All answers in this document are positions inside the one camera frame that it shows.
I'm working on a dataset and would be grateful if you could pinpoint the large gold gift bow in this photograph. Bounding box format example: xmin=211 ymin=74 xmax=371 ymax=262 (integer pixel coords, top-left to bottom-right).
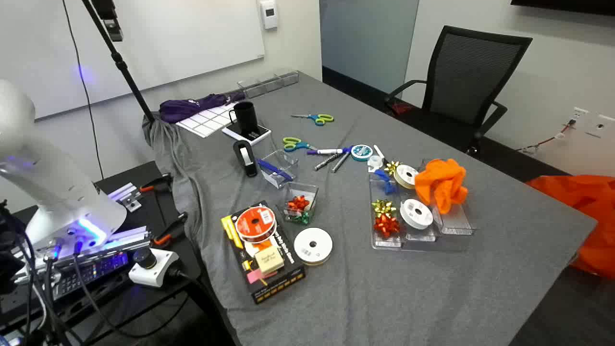
xmin=371 ymin=199 xmax=400 ymax=220

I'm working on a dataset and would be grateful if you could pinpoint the clear container with blue pens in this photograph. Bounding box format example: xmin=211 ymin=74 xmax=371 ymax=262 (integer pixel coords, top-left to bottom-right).
xmin=256 ymin=149 xmax=302 ymax=191

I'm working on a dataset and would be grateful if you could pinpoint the small clear plastic container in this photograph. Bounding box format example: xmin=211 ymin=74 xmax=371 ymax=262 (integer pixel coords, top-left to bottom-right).
xmin=281 ymin=184 xmax=319 ymax=228

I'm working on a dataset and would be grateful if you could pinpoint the large white ribbon spool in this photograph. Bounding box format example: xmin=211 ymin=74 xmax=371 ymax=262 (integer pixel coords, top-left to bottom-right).
xmin=292 ymin=228 xmax=336 ymax=268

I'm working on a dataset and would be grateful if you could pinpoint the orange ribbon spool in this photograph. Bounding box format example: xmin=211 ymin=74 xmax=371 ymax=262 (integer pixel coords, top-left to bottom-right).
xmin=232 ymin=205 xmax=279 ymax=243

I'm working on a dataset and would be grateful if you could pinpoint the blue white marker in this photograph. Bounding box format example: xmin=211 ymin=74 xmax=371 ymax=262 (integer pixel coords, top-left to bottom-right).
xmin=306 ymin=147 xmax=354 ymax=159

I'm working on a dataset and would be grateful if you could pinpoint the small red gift bow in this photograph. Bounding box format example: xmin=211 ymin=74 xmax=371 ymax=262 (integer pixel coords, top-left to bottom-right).
xmin=286 ymin=195 xmax=311 ymax=218

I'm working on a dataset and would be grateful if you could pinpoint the black tape dispenser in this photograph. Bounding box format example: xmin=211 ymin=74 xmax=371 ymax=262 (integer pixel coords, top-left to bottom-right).
xmin=231 ymin=139 xmax=259 ymax=180

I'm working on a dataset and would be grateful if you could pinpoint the blue gift bow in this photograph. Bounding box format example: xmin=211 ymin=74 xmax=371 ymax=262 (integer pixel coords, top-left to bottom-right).
xmin=375 ymin=168 xmax=398 ymax=197

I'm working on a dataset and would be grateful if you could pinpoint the black cup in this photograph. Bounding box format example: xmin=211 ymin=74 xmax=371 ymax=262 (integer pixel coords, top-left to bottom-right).
xmin=227 ymin=101 xmax=259 ymax=139

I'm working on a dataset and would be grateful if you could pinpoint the yellow sticky note pad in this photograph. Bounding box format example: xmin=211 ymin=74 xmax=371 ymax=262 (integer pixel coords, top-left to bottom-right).
xmin=254 ymin=249 xmax=286 ymax=276

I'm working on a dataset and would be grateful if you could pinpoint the red bow in organizer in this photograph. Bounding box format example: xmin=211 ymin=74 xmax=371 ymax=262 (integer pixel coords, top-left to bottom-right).
xmin=373 ymin=214 xmax=404 ymax=241

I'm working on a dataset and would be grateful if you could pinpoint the yellow highlighter marker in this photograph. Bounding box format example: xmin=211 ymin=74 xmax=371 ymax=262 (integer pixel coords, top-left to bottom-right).
xmin=219 ymin=214 xmax=246 ymax=253

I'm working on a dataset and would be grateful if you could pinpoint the black flat cardboard box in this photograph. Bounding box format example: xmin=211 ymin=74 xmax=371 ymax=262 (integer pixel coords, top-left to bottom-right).
xmin=225 ymin=203 xmax=307 ymax=307

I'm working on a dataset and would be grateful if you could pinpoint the orange tissue paper bunch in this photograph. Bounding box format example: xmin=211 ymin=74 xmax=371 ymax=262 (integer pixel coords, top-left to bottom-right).
xmin=413 ymin=157 xmax=471 ymax=218

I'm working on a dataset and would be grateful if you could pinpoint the purple cloth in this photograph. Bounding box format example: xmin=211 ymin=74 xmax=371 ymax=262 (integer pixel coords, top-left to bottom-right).
xmin=158 ymin=91 xmax=248 ymax=126

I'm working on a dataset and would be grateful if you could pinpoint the gray tablecloth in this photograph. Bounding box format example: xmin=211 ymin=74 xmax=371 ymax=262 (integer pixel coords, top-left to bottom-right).
xmin=140 ymin=70 xmax=598 ymax=346

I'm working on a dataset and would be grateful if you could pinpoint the clear tiered plastic organizer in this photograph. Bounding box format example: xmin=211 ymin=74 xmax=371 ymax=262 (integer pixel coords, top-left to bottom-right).
xmin=369 ymin=160 xmax=477 ymax=253

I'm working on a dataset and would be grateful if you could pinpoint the black mesh office chair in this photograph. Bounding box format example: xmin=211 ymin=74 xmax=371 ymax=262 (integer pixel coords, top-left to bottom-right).
xmin=382 ymin=26 xmax=534 ymax=157

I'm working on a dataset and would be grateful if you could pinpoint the black robot stand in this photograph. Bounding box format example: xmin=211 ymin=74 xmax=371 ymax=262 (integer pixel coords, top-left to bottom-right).
xmin=0 ymin=160 xmax=238 ymax=346

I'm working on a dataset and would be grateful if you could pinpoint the black tripod pole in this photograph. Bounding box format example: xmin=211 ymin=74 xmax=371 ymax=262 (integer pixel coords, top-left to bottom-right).
xmin=81 ymin=0 xmax=156 ymax=124

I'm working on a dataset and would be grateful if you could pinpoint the silver controller unit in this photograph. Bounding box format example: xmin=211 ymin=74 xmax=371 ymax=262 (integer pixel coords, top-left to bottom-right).
xmin=11 ymin=224 xmax=156 ymax=305

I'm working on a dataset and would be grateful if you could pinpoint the orange plastic bag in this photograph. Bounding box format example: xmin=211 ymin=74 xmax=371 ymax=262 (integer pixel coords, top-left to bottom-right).
xmin=527 ymin=174 xmax=615 ymax=282

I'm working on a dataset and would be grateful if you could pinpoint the white wall thermostat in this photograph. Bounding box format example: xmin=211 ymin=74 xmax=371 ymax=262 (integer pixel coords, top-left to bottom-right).
xmin=257 ymin=0 xmax=281 ymax=34

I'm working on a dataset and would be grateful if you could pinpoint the white wall outlet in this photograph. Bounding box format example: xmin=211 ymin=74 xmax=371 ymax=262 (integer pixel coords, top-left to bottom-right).
xmin=567 ymin=105 xmax=615 ymax=141

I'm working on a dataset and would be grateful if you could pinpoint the black wall television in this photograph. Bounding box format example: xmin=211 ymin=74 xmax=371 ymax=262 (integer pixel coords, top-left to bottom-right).
xmin=509 ymin=0 xmax=615 ymax=18

